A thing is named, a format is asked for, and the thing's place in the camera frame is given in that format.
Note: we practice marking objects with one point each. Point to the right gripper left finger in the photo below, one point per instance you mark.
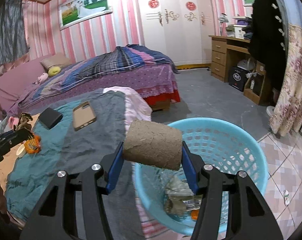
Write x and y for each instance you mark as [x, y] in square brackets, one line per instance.
[54, 215]

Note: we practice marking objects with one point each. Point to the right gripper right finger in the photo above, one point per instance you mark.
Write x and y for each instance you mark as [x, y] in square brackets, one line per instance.
[249, 216]

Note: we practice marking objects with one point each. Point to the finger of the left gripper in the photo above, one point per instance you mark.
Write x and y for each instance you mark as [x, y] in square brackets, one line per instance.
[16, 137]

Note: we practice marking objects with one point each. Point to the orange snack wrapper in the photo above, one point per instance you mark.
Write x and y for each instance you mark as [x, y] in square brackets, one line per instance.
[33, 146]

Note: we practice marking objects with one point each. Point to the cardboard toilet roll tube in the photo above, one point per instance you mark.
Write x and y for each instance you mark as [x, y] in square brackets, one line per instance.
[154, 144]

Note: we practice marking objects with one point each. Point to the trash paper in basket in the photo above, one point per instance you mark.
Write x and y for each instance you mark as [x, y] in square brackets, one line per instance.
[179, 198]

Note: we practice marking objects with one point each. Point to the black wallet case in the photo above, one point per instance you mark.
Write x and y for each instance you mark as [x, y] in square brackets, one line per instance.
[50, 117]

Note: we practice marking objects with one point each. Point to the pink plush toy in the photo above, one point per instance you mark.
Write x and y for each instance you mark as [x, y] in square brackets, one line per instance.
[43, 77]

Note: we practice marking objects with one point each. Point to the blue plastic basket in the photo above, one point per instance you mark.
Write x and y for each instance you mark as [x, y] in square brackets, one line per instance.
[226, 146]

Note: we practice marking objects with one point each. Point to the tan phone case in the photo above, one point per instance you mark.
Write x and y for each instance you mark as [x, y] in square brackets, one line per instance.
[83, 115]

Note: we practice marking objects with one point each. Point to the yellow plush toy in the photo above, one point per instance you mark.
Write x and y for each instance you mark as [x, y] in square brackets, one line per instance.
[54, 70]

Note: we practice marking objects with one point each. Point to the brown pillow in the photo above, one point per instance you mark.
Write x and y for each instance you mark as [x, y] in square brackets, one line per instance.
[57, 60]

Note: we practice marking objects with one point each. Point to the grey window curtain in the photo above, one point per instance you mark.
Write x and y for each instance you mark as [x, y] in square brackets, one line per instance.
[13, 43]

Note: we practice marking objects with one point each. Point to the floral curtain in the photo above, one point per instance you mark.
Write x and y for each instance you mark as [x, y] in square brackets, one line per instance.
[287, 114]

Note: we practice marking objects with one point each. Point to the framed wedding photo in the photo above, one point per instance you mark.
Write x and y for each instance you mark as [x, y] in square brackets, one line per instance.
[75, 11]

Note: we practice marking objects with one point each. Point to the black box under desk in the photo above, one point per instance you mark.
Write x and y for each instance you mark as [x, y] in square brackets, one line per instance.
[237, 78]

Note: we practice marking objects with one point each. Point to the striped plaid quilt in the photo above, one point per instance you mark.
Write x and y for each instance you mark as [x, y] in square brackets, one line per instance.
[149, 72]

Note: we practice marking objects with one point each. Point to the bed with purple sheet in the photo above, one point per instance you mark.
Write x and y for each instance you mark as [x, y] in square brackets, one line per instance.
[14, 82]

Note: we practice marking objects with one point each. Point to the wooden desk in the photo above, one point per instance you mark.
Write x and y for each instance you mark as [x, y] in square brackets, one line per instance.
[230, 52]

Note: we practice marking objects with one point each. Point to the black hanging coat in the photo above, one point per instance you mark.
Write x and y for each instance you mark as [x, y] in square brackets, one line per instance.
[267, 43]

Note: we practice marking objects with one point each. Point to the white wardrobe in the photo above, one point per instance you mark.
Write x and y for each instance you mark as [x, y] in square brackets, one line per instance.
[180, 29]

